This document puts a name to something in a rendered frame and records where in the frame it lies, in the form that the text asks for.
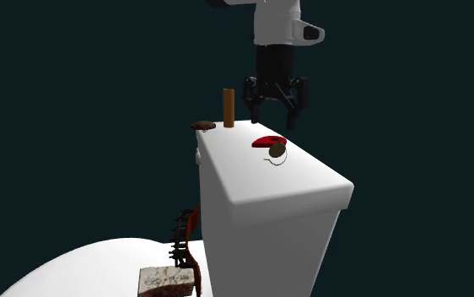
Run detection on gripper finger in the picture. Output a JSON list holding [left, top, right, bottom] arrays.
[[241, 75, 266, 125], [278, 76, 310, 132]]

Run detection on white marbled box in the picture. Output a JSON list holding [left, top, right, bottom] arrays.
[[137, 266, 197, 297]]

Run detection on red flat curved object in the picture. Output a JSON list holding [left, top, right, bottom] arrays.
[[250, 135, 288, 149]]

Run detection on olive round object with cord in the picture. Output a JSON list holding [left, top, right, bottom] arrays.
[[262, 139, 290, 167]]

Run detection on black and orange spiked brush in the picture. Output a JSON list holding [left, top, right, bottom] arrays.
[[168, 202, 203, 297]]

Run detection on brown flat round object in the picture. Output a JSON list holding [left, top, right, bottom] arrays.
[[191, 120, 218, 133]]

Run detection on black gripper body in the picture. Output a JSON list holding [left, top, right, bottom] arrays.
[[256, 43, 297, 100]]

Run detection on white toilet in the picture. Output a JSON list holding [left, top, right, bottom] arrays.
[[0, 119, 355, 297]]

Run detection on orange-brown upright cylinder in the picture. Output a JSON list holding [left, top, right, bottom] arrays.
[[222, 88, 236, 129]]

